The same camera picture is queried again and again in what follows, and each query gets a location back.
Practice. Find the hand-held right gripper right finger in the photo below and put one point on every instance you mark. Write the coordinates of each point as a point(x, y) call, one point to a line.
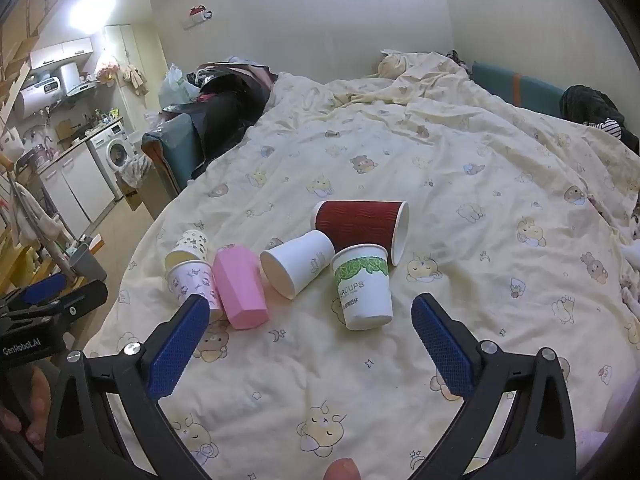
point(442, 347)

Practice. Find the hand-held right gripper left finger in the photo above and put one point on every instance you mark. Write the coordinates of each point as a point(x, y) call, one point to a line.
point(181, 347)

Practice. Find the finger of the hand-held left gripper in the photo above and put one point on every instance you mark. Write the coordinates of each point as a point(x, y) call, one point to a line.
point(85, 296)
point(45, 287)

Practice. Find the pink patterned paper cup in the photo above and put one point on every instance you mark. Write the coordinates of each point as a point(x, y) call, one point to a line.
point(192, 280)

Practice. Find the pink faceted plastic cup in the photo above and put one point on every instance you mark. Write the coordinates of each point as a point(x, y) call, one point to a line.
point(241, 290)

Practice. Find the green leaf print cup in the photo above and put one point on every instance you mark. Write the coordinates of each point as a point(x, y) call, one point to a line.
point(365, 295)

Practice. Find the yellow white patterned cup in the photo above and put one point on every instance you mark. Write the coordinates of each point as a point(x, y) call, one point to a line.
point(192, 245)

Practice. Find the plain white paper cup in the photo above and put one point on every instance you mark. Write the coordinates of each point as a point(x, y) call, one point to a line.
point(300, 260)

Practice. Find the dark red ribbed cup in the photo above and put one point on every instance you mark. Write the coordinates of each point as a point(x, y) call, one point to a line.
point(355, 222)

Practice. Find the person's left hand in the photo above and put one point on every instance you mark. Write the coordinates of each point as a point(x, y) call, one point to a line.
point(36, 392)

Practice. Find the person's right hand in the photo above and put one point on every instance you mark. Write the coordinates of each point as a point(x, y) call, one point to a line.
point(342, 471)

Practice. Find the grey bin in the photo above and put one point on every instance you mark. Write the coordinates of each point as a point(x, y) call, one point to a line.
point(89, 262)

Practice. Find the white kitchen base cabinet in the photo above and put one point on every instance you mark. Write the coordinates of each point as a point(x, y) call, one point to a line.
point(80, 190)

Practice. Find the cardboard box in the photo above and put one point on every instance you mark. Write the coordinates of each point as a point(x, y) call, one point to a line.
point(132, 199)

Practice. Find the white washing machine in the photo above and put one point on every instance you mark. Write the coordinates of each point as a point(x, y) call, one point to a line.
point(117, 152)

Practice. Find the cream printed blanket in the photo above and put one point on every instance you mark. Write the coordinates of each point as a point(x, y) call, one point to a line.
point(450, 185)

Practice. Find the teal armchair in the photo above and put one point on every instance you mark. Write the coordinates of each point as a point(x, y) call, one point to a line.
point(172, 147)

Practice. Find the white water heater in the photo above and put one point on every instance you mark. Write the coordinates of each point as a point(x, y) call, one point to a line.
point(40, 95)

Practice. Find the range hood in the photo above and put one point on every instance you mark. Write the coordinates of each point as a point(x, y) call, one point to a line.
point(82, 89)

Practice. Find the beige hanging cloth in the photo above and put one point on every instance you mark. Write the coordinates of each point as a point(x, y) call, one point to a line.
point(135, 79)

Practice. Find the white plastic bag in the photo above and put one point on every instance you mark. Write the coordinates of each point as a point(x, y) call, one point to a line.
point(175, 85)

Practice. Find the black clothing pile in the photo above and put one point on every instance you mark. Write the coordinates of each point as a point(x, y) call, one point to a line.
point(225, 105)

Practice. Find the white tall cabinet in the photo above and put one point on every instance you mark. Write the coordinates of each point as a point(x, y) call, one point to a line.
point(122, 55)

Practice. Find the teal headboard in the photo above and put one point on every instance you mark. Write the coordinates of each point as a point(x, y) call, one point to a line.
point(520, 87)

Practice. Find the striped cloth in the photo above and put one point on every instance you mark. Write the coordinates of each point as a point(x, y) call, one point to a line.
point(611, 127)

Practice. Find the dark clothing pile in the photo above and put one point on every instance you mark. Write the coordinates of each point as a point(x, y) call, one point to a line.
point(587, 102)

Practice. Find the cream pillow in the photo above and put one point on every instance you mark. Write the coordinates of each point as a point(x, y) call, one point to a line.
point(394, 66)

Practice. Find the white wall cabinet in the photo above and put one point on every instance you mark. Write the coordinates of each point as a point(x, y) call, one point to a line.
point(62, 52)

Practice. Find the wall hook with red item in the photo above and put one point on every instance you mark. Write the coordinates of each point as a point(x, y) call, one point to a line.
point(197, 15)

